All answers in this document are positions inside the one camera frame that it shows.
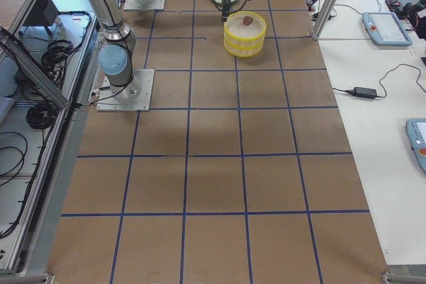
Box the brown bun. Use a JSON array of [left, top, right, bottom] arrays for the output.
[[242, 16, 253, 26]]

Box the yellow steamer layer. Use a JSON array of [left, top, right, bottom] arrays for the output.
[[224, 39, 264, 58], [224, 11, 267, 46]]

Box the white steamer cloth liner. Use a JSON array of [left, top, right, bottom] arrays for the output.
[[226, 14, 264, 39]]

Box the blue teach pendant upper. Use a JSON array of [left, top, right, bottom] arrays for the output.
[[361, 12, 412, 47]]

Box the blue teach pendant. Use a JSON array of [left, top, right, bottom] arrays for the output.
[[361, 12, 412, 47], [405, 118, 425, 173]]

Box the blue teach pendant lower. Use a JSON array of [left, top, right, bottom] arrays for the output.
[[405, 118, 425, 173]]

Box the black power adapter with cable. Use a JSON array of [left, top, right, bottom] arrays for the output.
[[332, 63, 425, 100]]

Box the coiled black cable upper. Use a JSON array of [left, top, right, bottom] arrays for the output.
[[41, 39, 73, 69]]

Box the coiled black cable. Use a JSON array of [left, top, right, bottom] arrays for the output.
[[41, 39, 73, 69], [25, 101, 55, 130]]

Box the black box under frame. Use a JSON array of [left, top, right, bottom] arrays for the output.
[[23, 0, 59, 35]]

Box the aluminium diagonal frame bar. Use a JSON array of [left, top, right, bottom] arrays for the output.
[[1, 27, 71, 109]]

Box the coiled black cable lower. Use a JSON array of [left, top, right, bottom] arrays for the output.
[[25, 101, 55, 130]]

